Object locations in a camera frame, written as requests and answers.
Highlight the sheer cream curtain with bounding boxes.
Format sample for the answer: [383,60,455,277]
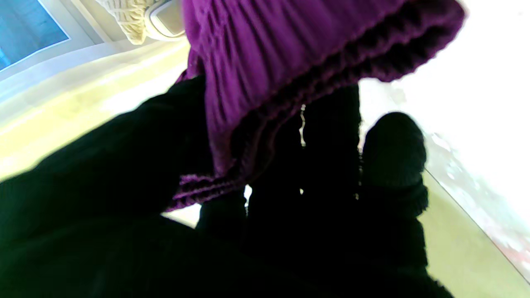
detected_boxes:
[0,39,191,120]

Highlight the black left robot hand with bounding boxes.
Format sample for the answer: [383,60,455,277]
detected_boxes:
[0,77,454,298]

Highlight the white framed window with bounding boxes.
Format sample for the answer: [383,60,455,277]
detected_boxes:
[0,0,106,81]

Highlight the purple shorts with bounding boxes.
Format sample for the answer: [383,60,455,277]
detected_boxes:
[166,0,466,211]

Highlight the knitted cream cushion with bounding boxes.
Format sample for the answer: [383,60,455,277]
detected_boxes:
[97,0,160,45]

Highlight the beige sofa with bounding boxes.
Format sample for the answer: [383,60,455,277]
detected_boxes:
[145,0,187,42]

